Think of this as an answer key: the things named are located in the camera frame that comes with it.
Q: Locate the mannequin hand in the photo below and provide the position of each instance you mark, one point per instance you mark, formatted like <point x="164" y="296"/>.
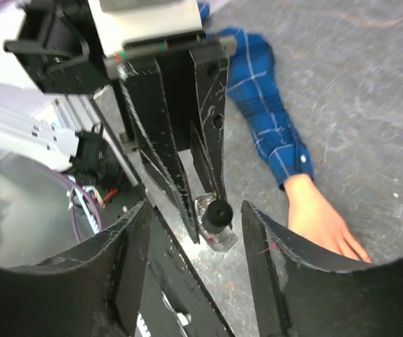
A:
<point x="313" y="217"/>

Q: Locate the glitter nail polish bottle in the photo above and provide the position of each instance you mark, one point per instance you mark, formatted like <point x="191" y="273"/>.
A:
<point x="218" y="242"/>

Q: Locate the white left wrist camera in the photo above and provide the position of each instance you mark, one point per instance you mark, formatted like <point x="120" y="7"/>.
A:
<point x="133" y="21"/>

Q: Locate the blue plaid shirt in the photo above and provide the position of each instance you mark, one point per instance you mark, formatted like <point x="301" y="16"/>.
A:
<point x="252" y="87"/>

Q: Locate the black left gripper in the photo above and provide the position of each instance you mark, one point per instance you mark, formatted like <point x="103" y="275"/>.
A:
<point x="59" y="48"/>

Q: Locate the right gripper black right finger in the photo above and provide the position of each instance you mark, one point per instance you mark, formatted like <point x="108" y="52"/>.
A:
<point x="301" y="289"/>

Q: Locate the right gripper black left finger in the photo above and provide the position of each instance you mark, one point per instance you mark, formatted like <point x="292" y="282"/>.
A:
<point x="91" y="289"/>

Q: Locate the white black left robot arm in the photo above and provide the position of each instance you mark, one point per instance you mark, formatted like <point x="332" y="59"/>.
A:
<point x="86" y="149"/>

